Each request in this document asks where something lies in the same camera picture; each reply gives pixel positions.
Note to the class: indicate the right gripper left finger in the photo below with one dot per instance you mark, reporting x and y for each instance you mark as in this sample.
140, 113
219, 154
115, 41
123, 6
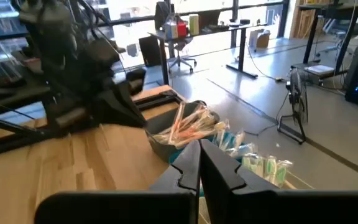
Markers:
185, 174

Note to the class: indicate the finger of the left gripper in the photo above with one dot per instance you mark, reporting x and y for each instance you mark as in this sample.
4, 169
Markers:
120, 105
137, 81

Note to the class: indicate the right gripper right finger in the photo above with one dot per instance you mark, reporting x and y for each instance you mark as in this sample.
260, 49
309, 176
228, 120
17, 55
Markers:
219, 174

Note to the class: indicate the blue toothbrush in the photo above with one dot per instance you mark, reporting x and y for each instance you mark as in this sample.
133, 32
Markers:
228, 140
242, 150

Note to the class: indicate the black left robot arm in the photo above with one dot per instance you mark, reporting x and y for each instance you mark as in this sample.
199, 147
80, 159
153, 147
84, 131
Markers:
51, 40

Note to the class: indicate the teal plastic bin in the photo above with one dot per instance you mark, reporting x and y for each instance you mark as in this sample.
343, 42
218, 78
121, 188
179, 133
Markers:
174, 157

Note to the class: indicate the dark grey plastic bin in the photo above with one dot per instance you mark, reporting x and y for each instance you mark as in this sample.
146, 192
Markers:
163, 151

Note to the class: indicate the black computer tower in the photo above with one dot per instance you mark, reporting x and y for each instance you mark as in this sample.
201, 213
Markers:
150, 51

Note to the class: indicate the grey office chair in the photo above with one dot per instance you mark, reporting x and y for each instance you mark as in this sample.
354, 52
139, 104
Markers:
182, 59

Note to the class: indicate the white blue box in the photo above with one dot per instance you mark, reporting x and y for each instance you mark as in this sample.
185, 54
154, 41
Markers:
171, 29

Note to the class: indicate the red box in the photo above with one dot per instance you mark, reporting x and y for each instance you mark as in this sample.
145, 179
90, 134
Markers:
182, 29

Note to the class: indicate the yellow green box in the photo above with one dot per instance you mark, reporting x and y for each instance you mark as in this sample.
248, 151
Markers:
194, 24

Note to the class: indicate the dark laptop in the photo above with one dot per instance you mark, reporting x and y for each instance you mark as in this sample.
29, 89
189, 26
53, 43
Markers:
208, 20

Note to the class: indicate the black office desk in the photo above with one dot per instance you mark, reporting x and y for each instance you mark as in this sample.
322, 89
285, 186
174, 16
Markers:
242, 46

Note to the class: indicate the black floor fan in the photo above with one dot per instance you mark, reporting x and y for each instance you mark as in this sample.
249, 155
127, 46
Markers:
298, 93

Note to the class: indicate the brown cardboard box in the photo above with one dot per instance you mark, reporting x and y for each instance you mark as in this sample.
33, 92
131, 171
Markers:
263, 39

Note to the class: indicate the flat white box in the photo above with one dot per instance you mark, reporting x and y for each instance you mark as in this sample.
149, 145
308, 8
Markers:
319, 69

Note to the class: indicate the wooden pallets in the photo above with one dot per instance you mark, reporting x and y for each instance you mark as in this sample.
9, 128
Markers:
303, 18

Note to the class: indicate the black standing desk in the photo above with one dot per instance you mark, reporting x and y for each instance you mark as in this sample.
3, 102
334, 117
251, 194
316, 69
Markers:
342, 46

